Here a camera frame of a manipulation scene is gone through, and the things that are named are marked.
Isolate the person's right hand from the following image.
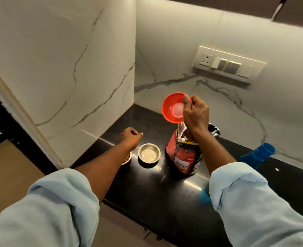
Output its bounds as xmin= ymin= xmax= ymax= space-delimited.
xmin=182 ymin=94 xmax=210 ymax=137

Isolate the person's left hand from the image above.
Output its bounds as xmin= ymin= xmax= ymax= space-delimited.
xmin=118 ymin=127 xmax=144 ymax=152

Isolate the red plastic bowl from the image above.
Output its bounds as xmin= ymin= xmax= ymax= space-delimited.
xmin=162 ymin=92 xmax=193 ymax=124

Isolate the person's right forearm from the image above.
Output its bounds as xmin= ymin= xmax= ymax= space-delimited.
xmin=192 ymin=124 xmax=303 ymax=247

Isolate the person's left forearm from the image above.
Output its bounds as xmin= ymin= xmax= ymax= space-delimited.
xmin=0 ymin=142 xmax=133 ymax=247

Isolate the empty steel bowl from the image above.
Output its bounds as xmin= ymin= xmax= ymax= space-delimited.
xmin=138 ymin=143 xmax=161 ymax=164

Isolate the steel bowl with snacks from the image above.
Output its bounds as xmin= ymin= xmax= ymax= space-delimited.
xmin=121 ymin=151 xmax=132 ymax=165

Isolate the red snack bag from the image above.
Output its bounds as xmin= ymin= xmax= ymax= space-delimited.
xmin=165 ymin=122 xmax=221 ymax=176

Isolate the blue plastic bottle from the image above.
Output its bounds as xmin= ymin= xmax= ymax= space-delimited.
xmin=200 ymin=143 xmax=276 ymax=203

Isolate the white wall switch panel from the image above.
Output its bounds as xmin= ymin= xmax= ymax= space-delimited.
xmin=193 ymin=45 xmax=267 ymax=84

